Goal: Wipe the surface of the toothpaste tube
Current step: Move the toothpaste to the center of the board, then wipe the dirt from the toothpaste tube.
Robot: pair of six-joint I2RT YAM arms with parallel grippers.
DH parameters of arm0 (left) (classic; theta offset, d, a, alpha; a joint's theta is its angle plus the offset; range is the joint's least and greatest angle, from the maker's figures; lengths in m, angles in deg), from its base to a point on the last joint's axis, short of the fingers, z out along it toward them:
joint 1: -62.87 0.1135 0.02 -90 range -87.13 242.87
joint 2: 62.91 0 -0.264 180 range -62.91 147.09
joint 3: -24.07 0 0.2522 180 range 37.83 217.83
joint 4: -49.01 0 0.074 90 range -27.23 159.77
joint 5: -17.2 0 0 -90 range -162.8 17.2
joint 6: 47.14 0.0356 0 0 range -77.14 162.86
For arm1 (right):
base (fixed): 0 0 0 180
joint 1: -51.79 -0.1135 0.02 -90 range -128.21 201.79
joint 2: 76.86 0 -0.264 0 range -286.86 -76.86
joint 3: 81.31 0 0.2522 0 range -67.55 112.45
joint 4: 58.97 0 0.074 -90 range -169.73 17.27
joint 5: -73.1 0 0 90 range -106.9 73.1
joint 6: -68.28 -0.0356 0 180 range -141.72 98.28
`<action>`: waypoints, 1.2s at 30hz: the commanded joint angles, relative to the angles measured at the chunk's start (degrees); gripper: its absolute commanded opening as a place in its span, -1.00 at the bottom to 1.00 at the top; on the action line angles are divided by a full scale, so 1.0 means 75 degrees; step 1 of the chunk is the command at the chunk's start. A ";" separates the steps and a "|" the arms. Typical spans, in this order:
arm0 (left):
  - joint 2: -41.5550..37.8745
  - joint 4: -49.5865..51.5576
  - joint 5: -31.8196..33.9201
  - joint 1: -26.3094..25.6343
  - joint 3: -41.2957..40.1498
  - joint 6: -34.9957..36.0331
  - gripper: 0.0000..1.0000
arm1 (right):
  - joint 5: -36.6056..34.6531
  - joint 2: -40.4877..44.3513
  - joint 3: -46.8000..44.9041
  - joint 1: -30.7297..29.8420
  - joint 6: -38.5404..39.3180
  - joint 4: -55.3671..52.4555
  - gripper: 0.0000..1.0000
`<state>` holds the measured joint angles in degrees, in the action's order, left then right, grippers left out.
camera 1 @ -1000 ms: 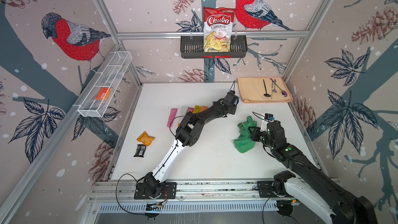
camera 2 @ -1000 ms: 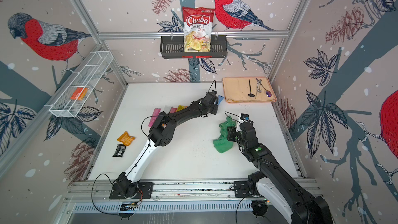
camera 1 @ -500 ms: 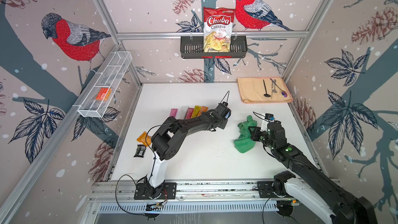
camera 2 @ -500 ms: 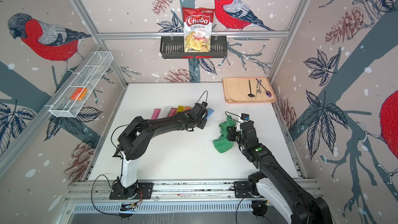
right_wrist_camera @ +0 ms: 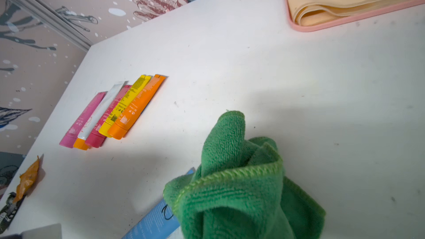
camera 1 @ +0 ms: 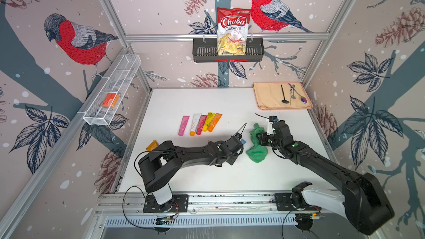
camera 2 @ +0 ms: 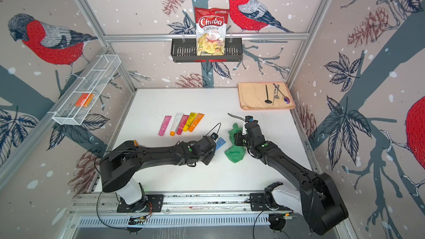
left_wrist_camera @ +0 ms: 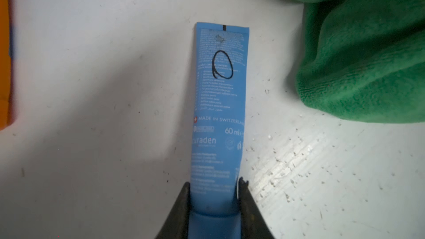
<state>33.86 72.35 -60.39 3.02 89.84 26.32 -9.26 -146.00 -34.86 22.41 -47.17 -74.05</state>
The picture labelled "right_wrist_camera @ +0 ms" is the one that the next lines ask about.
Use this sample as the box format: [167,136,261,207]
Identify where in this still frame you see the orange toothpaste tube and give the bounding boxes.
[108,74,167,139]

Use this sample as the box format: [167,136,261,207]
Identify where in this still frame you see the yellow toothpaste tube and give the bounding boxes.
[98,75,152,138]

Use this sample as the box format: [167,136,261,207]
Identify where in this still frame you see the green cleaning cloth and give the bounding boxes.
[163,111,326,239]

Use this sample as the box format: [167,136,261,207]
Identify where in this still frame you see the red pink toothpaste tube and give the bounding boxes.
[85,85,131,148]

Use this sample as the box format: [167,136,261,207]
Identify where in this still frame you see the blue toothpaste tube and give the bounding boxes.
[121,166,197,239]

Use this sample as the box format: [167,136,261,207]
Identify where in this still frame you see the white toothpaste tube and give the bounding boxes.
[74,81,128,150]

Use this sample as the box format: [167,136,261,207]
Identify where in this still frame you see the magenta toothpaste tube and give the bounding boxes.
[59,91,106,148]

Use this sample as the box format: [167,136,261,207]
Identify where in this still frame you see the pink tray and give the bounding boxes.
[281,0,425,33]

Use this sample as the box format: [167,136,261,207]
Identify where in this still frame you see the orange snack packet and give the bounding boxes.
[12,156,41,204]

